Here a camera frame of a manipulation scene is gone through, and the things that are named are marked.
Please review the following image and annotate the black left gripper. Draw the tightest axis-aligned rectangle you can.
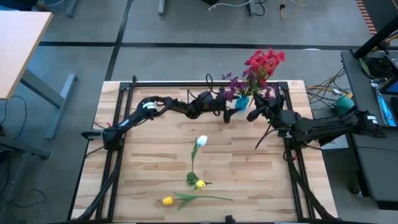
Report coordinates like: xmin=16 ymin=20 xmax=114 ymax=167
xmin=214 ymin=87 xmax=242 ymax=124

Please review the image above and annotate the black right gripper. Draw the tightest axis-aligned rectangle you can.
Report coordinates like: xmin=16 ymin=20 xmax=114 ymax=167
xmin=247 ymin=93 xmax=289 ymax=125

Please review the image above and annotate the white artificial tulip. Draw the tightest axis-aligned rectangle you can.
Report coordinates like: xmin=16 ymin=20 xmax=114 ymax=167
xmin=190 ymin=134 xmax=208 ymax=175

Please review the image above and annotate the yellow artificial tulip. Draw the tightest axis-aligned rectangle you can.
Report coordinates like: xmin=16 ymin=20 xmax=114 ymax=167
xmin=162 ymin=192 xmax=234 ymax=210
xmin=185 ymin=179 xmax=214 ymax=192

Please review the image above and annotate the blue glass vase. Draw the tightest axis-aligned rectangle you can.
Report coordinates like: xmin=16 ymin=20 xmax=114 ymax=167
xmin=235 ymin=95 xmax=250 ymax=112

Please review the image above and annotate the green glass vase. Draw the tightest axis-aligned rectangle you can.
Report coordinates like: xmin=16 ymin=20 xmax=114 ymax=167
xmin=186 ymin=171 xmax=200 ymax=187

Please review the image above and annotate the dark grey side table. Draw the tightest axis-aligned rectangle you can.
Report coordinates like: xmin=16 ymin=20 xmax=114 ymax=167
xmin=340 ymin=49 xmax=398 ymax=210

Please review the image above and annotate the blue flat package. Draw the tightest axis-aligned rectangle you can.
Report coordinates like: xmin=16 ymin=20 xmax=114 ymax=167
xmin=371 ymin=82 xmax=397 ymax=128

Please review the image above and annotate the black diagonal pole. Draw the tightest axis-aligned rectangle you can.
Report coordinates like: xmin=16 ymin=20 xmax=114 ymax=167
xmin=353 ymin=14 xmax=398 ymax=59

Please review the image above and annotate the black tablet screen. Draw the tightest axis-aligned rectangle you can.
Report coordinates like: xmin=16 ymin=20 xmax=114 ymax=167
xmin=379 ymin=76 xmax=398 ymax=96

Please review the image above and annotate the grey metal desk leg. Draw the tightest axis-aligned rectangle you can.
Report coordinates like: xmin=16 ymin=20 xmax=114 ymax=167
xmin=20 ymin=68 xmax=78 ymax=140

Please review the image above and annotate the dark metal floor stand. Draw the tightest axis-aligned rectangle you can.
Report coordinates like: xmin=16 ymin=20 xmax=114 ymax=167
xmin=0 ymin=133 xmax=51 ymax=160

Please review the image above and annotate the light wooden desk top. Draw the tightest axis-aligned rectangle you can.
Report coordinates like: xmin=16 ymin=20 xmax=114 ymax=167
xmin=0 ymin=11 xmax=54 ymax=100

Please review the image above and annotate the white floor cable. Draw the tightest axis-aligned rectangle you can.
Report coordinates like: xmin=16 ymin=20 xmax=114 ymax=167
xmin=207 ymin=0 xmax=254 ymax=12

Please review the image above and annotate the black cable coil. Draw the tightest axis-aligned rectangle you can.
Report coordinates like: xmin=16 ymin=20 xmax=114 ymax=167
xmin=363 ymin=55 xmax=390 ymax=79

